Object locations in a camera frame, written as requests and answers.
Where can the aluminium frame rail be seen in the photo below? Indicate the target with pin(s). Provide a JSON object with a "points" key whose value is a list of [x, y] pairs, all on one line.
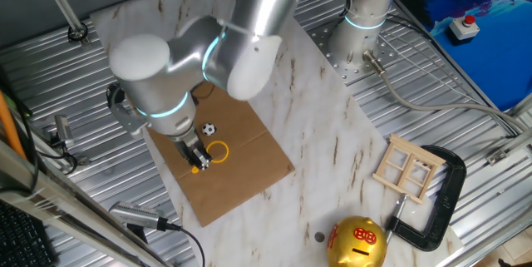
{"points": [[62, 204]]}

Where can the camera clamp mount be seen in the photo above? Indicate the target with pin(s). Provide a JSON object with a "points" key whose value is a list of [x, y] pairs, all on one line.
{"points": [[137, 233]]}

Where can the black C-clamp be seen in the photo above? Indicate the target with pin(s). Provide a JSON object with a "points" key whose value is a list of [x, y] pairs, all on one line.
{"points": [[455, 175]]}

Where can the small soccer ball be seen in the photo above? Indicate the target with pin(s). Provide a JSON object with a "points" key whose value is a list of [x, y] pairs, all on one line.
{"points": [[209, 129]]}

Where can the silver ribbed camera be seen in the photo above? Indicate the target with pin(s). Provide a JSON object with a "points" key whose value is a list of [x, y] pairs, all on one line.
{"points": [[133, 214]]}

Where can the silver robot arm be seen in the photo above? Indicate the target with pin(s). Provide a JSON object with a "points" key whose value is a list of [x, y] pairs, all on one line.
{"points": [[266, 9]]}

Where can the brown cardboard sheet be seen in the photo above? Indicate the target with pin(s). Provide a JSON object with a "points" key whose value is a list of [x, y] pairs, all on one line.
{"points": [[241, 175]]}

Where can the aluminium corner bracket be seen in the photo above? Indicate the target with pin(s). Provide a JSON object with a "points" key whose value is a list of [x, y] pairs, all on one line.
{"points": [[498, 155]]}

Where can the white marble board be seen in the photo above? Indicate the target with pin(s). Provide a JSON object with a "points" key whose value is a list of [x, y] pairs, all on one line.
{"points": [[316, 134]]}

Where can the wooden window frame model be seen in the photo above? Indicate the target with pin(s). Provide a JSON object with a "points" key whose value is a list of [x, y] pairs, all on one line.
{"points": [[417, 150]]}

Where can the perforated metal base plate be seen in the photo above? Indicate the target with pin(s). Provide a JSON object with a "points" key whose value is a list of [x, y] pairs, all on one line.
{"points": [[332, 63]]}

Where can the orange pole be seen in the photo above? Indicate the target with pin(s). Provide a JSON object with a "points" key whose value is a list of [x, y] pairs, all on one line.
{"points": [[8, 125]]}

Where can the thin metal pole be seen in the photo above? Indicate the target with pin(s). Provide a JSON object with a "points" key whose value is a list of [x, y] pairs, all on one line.
{"points": [[62, 3]]}

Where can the blue printed mat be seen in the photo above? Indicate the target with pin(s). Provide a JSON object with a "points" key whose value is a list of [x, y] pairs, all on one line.
{"points": [[498, 50]]}

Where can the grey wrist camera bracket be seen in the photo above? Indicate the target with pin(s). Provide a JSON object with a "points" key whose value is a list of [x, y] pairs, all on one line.
{"points": [[129, 121]]}

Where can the red emergency stop button box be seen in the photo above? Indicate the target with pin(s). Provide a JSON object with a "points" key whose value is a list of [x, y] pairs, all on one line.
{"points": [[463, 29]]}

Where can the golden piggy bank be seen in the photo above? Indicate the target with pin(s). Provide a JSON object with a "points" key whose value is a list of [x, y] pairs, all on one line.
{"points": [[353, 242]]}

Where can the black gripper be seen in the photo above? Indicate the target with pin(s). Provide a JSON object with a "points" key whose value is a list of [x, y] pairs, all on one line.
{"points": [[188, 144]]}

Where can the black keyboard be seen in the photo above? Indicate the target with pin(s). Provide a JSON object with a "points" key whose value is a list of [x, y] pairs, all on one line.
{"points": [[21, 242]]}

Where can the small silver camera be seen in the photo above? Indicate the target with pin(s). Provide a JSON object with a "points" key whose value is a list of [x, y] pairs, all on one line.
{"points": [[63, 130]]}

